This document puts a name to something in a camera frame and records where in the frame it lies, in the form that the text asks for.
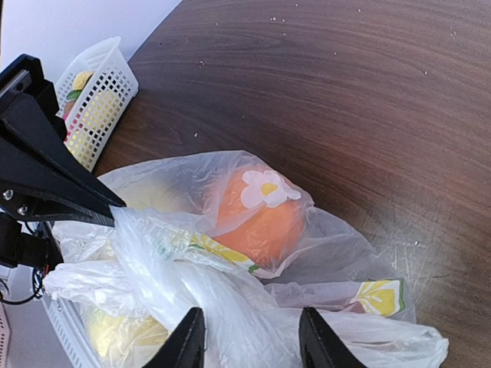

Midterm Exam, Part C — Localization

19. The yellow fruit with leaf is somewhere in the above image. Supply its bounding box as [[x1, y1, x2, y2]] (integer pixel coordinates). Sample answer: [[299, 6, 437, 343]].
[[67, 71, 94, 102]]

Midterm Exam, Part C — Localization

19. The orange fruit in bag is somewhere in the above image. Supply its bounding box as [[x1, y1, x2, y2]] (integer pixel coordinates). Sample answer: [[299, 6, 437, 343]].
[[209, 164, 309, 268]]

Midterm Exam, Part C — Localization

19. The clear plastic bag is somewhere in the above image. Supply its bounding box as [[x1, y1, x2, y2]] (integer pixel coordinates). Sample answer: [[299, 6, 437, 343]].
[[44, 151, 449, 367]]

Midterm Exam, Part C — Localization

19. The yellow fruit back right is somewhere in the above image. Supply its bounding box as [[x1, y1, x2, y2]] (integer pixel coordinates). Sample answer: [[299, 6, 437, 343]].
[[65, 90, 123, 171]]

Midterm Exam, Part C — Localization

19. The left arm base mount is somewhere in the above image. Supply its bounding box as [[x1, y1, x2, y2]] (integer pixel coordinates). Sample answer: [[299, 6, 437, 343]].
[[0, 214, 64, 306]]

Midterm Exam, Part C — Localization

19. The aluminium front rail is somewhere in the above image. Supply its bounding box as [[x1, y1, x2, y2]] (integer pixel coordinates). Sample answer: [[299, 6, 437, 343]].
[[0, 268, 104, 368]]

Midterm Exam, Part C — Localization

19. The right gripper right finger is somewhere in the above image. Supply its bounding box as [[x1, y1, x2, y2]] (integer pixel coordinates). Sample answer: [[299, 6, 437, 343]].
[[298, 307, 366, 368]]

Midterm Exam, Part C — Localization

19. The white plastic basket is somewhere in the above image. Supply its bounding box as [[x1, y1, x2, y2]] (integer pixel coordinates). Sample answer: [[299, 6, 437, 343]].
[[55, 37, 139, 171]]

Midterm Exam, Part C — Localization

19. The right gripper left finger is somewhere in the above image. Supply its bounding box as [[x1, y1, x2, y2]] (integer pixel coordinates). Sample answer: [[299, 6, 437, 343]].
[[143, 307, 206, 368]]

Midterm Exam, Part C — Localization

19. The yellow fruit in bag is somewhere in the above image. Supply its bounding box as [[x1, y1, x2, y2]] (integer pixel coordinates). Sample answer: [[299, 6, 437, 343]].
[[81, 307, 170, 367]]

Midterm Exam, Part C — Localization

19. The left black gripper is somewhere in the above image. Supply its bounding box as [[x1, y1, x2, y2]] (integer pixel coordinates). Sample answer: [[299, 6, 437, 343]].
[[1, 54, 126, 227]]

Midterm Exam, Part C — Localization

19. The pale fruit in bag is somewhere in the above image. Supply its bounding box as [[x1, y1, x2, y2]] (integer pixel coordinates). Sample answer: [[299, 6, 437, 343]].
[[113, 179, 192, 212]]

